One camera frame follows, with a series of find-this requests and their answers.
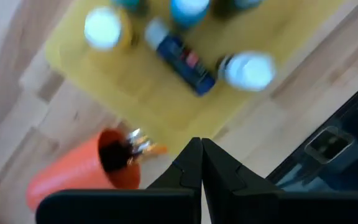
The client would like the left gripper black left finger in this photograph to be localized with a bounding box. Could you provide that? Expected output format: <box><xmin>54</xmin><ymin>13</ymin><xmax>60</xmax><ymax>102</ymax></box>
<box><xmin>35</xmin><ymin>136</ymin><xmax>203</xmax><ymax>224</ymax></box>

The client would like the teal paint bottle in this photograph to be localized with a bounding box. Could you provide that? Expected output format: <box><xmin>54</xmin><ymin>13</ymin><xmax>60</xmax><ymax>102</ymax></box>
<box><xmin>169</xmin><ymin>0</ymin><xmax>211</xmax><ymax>28</ymax></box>

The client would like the yellow translucent plastic bin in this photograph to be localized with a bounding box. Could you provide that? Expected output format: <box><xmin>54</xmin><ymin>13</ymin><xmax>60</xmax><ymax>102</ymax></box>
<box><xmin>44</xmin><ymin>0</ymin><xmax>347</xmax><ymax>156</ymax></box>

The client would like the orange paint bottle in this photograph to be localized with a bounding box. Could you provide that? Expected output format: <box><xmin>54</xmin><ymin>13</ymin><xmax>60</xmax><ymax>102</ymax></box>
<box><xmin>84</xmin><ymin>6</ymin><xmax>133</xmax><ymax>52</ymax></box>

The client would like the red plastic cup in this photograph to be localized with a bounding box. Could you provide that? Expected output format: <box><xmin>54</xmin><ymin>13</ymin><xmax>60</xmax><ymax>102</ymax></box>
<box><xmin>25</xmin><ymin>128</ymin><xmax>142</xmax><ymax>212</ymax></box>

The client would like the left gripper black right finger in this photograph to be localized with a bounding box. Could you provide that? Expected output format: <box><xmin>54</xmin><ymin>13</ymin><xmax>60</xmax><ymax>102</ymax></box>
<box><xmin>202</xmin><ymin>138</ymin><xmax>358</xmax><ymax>224</ymax></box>

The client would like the brown striped paint bottle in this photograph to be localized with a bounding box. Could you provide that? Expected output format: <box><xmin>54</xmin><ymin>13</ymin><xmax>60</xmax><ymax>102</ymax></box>
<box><xmin>216</xmin><ymin>51</ymin><xmax>277</xmax><ymax>93</ymax></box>

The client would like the blue-grey paint bottle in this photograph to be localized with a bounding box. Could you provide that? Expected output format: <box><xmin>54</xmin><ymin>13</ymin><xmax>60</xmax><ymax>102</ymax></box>
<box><xmin>144</xmin><ymin>17</ymin><xmax>217</xmax><ymax>97</ymax></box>

